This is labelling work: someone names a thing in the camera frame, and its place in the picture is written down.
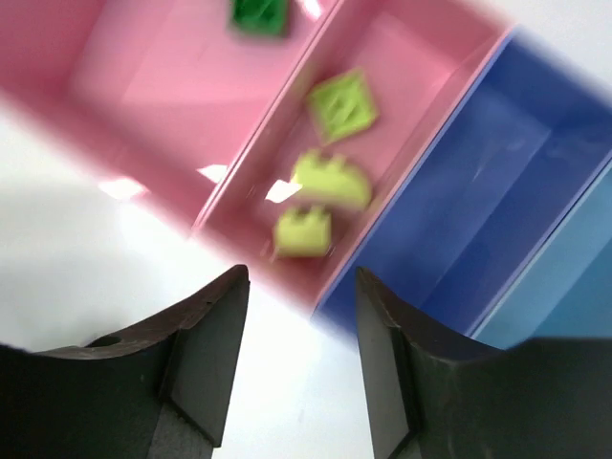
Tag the small pink container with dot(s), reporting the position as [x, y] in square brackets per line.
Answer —
[420, 58]

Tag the large pink container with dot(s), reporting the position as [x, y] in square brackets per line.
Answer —
[151, 91]

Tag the light blue container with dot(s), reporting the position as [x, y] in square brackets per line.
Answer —
[565, 290]

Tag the small green lego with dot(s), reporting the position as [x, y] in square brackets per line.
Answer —
[260, 17]

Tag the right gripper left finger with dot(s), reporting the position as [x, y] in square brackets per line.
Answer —
[159, 388]

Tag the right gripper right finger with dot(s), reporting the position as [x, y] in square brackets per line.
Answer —
[434, 393]

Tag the yellow lego front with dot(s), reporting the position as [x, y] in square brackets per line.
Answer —
[342, 106]

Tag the small yellow lego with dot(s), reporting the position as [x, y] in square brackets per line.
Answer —
[331, 180]
[299, 233]

